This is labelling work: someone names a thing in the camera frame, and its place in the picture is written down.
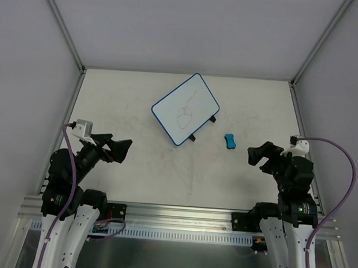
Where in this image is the blue whiteboard eraser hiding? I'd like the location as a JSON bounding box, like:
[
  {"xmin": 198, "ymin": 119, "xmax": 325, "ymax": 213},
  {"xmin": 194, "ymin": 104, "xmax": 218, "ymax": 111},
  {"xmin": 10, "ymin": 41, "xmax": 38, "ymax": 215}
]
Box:
[{"xmin": 224, "ymin": 134, "xmax": 236, "ymax": 149}]

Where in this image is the blue framed whiteboard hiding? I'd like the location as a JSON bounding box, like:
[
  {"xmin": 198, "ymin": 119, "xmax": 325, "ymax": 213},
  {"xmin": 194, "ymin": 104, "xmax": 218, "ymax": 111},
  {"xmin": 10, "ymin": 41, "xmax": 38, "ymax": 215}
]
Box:
[{"xmin": 151, "ymin": 73, "xmax": 220, "ymax": 146}]

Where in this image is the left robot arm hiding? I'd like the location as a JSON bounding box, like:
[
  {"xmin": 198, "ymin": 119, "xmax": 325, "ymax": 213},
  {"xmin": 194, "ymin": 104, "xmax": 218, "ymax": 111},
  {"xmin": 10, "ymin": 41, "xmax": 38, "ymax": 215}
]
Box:
[{"xmin": 32, "ymin": 134, "xmax": 133, "ymax": 268}]

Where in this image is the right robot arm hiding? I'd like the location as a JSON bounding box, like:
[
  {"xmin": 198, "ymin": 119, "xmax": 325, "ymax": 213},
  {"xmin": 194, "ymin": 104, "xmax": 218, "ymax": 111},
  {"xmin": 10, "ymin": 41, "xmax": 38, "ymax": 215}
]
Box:
[{"xmin": 247, "ymin": 141, "xmax": 318, "ymax": 268}]

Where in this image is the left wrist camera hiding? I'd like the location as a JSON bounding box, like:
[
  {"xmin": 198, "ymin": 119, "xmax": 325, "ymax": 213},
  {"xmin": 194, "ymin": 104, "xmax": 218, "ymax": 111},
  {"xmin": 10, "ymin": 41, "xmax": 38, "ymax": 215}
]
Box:
[{"xmin": 71, "ymin": 119, "xmax": 96, "ymax": 145}]

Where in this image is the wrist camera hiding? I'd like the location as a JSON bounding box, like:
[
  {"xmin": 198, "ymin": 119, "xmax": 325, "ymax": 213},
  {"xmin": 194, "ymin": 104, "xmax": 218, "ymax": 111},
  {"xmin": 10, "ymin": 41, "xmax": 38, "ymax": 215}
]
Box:
[
  {"xmin": 281, "ymin": 135, "xmax": 310, "ymax": 157},
  {"xmin": 71, "ymin": 119, "xmax": 96, "ymax": 145}
]

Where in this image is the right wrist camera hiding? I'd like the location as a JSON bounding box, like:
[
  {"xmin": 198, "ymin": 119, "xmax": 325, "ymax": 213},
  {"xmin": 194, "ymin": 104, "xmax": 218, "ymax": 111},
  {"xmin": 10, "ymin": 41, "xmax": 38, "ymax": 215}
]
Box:
[{"xmin": 281, "ymin": 135, "xmax": 310, "ymax": 157}]

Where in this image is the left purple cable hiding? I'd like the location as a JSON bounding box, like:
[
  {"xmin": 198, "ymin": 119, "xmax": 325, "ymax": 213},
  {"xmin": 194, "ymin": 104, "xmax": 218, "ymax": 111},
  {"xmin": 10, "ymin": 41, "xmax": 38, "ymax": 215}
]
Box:
[{"xmin": 36, "ymin": 122, "xmax": 131, "ymax": 268}]

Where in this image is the purple cable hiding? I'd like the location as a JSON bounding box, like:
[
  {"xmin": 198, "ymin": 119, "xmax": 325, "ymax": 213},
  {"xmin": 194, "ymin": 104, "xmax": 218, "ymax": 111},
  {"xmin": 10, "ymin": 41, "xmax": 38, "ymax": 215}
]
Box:
[
  {"xmin": 297, "ymin": 137, "xmax": 358, "ymax": 268},
  {"xmin": 36, "ymin": 122, "xmax": 131, "ymax": 268}
]

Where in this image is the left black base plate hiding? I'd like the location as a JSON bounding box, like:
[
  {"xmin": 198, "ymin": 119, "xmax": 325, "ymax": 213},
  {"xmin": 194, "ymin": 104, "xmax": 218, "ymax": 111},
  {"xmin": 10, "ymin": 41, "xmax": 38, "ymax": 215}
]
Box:
[{"xmin": 104, "ymin": 202, "xmax": 127, "ymax": 219}]

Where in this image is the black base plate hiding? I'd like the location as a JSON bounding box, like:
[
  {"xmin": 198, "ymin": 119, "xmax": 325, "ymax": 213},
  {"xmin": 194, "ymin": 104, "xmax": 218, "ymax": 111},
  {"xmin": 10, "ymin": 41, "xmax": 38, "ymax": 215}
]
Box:
[
  {"xmin": 104, "ymin": 202, "xmax": 127, "ymax": 219},
  {"xmin": 231, "ymin": 212, "xmax": 255, "ymax": 233}
]

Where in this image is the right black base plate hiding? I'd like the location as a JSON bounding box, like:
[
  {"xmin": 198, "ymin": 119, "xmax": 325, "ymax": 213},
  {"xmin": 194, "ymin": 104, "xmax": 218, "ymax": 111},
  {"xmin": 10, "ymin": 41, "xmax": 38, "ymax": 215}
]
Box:
[{"xmin": 231, "ymin": 212, "xmax": 255, "ymax": 233}]

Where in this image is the aluminium mounting rail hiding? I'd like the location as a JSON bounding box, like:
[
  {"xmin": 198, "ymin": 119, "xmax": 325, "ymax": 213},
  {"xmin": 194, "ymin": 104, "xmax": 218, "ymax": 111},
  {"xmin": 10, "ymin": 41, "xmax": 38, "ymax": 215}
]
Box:
[{"xmin": 17, "ymin": 195, "xmax": 342, "ymax": 241}]

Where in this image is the slotted cable duct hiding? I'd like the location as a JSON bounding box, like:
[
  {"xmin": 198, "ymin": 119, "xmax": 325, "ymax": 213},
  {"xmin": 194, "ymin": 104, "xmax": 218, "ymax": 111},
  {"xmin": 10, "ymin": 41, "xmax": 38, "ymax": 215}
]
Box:
[{"xmin": 29, "ymin": 219, "xmax": 253, "ymax": 247}]

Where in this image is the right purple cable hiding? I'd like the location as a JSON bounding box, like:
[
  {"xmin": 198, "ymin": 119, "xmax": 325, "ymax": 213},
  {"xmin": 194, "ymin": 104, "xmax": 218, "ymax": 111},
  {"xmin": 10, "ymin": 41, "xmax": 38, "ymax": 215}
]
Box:
[{"xmin": 297, "ymin": 137, "xmax": 358, "ymax": 268}]

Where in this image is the left aluminium frame post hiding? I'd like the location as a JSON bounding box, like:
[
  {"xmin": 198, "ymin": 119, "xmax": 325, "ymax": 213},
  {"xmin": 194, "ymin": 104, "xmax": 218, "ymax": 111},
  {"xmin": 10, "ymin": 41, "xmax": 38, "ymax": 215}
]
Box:
[{"xmin": 46, "ymin": 0, "xmax": 85, "ymax": 73}]

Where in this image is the aluminium frame post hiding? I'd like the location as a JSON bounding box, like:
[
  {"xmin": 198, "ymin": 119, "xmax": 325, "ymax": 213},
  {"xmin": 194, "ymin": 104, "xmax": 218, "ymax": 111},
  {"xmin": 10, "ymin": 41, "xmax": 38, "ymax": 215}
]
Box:
[
  {"xmin": 290, "ymin": 0, "xmax": 354, "ymax": 85},
  {"xmin": 46, "ymin": 0, "xmax": 85, "ymax": 73}
]

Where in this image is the right aluminium frame post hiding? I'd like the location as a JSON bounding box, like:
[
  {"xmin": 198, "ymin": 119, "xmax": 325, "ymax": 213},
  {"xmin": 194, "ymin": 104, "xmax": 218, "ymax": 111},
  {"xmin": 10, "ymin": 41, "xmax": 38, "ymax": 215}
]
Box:
[{"xmin": 290, "ymin": 0, "xmax": 354, "ymax": 85}]

